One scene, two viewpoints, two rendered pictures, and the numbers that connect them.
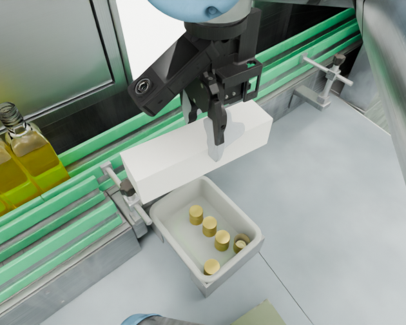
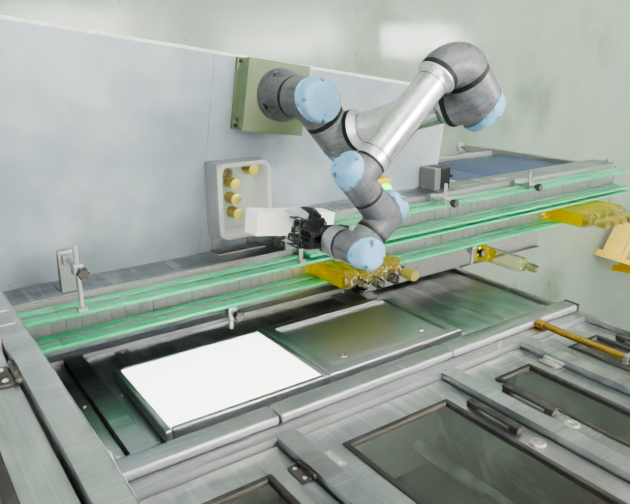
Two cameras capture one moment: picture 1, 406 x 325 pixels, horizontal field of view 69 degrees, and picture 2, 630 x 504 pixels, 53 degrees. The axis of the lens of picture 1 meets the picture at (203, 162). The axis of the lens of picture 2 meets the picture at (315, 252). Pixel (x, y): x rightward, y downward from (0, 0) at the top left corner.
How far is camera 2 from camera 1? 1.48 m
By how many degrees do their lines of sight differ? 57
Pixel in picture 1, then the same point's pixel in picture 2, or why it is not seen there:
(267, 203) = (170, 192)
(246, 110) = (265, 227)
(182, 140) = not seen: hidden behind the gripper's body
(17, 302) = (351, 210)
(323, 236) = (153, 139)
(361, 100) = not seen: outside the picture
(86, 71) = (301, 332)
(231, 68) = (314, 225)
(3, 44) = (356, 335)
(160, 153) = not seen: hidden behind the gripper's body
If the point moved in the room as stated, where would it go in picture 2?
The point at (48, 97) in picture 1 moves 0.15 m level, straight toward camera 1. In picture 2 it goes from (323, 322) to (327, 274)
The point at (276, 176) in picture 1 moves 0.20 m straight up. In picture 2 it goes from (141, 211) to (170, 227)
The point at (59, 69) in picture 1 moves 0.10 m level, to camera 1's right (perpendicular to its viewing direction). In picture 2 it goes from (320, 331) to (298, 317)
